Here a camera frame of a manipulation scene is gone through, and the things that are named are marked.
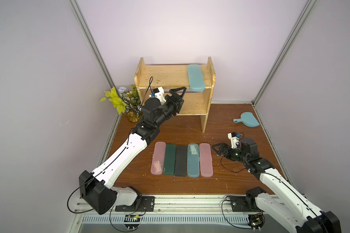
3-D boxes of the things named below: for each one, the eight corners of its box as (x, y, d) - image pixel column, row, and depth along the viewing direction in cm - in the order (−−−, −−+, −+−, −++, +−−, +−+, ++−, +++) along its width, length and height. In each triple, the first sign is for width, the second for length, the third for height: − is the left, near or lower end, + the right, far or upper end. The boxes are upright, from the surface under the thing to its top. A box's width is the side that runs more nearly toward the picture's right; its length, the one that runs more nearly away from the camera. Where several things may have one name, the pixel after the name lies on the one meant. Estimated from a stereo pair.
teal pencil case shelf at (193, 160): (187, 177, 84) (187, 176, 82) (186, 145, 97) (186, 143, 96) (201, 177, 84) (201, 176, 82) (198, 145, 97) (198, 143, 96)
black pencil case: (174, 176, 84) (174, 175, 82) (175, 147, 96) (175, 145, 94) (187, 176, 84) (187, 175, 82) (186, 147, 96) (186, 145, 94)
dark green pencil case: (163, 175, 85) (163, 173, 83) (165, 146, 97) (165, 144, 95) (175, 174, 85) (175, 173, 83) (176, 146, 97) (176, 144, 95)
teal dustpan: (235, 127, 108) (236, 125, 105) (231, 114, 116) (231, 111, 114) (258, 127, 108) (260, 125, 105) (252, 114, 116) (254, 111, 114)
